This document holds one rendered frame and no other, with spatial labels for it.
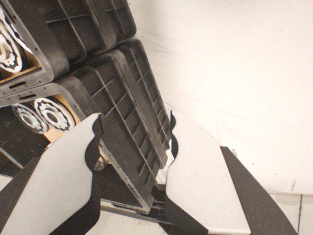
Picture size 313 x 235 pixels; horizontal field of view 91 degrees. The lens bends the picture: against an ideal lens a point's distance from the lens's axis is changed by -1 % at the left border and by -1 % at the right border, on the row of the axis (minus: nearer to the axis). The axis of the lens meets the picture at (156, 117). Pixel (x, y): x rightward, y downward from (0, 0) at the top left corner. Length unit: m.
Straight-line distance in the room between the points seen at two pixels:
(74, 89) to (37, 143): 0.42
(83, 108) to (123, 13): 0.22
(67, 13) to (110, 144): 0.18
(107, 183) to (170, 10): 0.42
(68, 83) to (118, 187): 0.30
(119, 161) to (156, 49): 0.25
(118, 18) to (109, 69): 0.10
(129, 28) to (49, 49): 0.20
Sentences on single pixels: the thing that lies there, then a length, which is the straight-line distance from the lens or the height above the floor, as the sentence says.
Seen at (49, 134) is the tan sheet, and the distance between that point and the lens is 0.60.
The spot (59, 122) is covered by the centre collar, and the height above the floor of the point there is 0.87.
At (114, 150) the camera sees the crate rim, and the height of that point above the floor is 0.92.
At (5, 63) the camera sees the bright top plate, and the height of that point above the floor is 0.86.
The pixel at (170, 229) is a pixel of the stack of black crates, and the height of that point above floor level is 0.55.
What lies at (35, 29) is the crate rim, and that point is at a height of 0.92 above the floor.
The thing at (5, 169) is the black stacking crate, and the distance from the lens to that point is 0.95.
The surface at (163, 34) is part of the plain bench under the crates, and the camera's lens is 0.37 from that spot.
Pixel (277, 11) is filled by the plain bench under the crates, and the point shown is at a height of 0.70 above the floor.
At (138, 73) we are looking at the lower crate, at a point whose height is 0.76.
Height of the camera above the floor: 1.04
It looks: 47 degrees down
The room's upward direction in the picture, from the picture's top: 151 degrees counter-clockwise
